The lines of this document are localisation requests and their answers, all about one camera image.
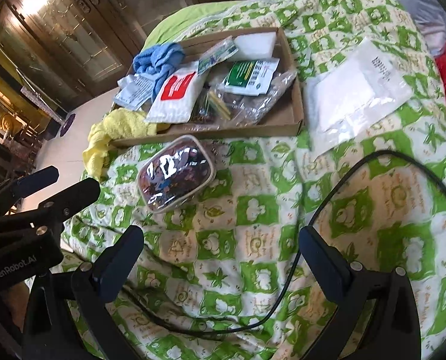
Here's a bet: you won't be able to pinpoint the white pouch red label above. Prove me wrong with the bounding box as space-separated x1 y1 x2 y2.
146 61 207 125

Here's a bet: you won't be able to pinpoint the blue towel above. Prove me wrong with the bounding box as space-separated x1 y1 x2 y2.
133 42 185 100

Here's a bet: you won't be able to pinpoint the bag of coloured sticks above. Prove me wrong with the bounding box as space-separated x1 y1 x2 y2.
191 88 231 124

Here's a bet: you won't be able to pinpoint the yellow towel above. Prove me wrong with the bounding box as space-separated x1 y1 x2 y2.
82 108 170 180

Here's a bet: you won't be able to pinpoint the green white patterned quilt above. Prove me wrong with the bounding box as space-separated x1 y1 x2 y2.
59 0 446 359

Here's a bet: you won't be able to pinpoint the fairy print clear pouch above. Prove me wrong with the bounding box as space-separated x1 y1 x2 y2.
136 135 216 214

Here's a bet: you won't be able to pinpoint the white blue printed packet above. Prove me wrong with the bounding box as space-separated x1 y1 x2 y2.
114 74 155 111

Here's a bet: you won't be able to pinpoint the wooden glass cabinet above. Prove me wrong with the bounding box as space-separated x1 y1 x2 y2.
0 0 192 111

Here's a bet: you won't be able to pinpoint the large white plastic mailer bag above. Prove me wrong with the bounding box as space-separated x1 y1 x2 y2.
303 38 413 158

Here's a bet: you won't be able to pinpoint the clear bag grey contents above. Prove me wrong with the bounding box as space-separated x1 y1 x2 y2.
210 69 297 129

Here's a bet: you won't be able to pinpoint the shallow cardboard box tray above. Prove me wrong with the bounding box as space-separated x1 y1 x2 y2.
111 28 304 148

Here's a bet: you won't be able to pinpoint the green white sachet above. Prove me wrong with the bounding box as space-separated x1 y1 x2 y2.
216 58 280 96

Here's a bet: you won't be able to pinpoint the colourful picture packet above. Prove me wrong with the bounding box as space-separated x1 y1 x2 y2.
197 36 239 76

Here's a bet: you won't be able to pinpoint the white foam sheet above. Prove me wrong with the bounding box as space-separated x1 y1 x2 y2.
229 32 277 62

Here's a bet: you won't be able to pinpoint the black cable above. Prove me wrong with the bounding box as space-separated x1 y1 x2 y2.
117 149 446 342

